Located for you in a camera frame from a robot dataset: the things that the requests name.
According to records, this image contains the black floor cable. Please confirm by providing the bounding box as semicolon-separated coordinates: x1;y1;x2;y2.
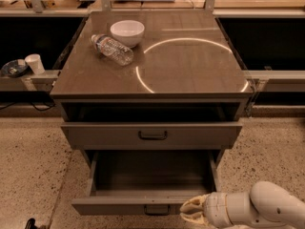
0;100;56;113

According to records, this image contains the clear plastic water bottle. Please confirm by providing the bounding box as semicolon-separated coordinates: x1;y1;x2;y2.
91;34;133;66

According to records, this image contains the grey top drawer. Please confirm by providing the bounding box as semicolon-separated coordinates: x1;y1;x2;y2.
62;103;242;150

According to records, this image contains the dark blue bowl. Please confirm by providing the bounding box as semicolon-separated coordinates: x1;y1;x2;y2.
1;59;29;78

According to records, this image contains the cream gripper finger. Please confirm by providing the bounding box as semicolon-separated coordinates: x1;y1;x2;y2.
181;212;211;227
180;195;208;213

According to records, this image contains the white paper cup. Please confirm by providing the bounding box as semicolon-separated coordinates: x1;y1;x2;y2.
25;53;45;74

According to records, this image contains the black object at floor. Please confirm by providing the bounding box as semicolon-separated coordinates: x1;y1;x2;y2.
25;219;47;229

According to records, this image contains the white ceramic bowl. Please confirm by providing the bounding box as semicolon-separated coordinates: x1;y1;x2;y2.
111;20;145;48

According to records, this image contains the grey drawer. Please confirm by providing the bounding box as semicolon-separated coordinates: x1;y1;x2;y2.
62;103;242;150
72;150;219;216

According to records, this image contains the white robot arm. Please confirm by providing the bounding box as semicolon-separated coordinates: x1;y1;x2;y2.
180;181;305;229

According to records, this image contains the grey drawer cabinet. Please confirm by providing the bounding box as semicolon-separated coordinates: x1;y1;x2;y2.
50;9;254;168

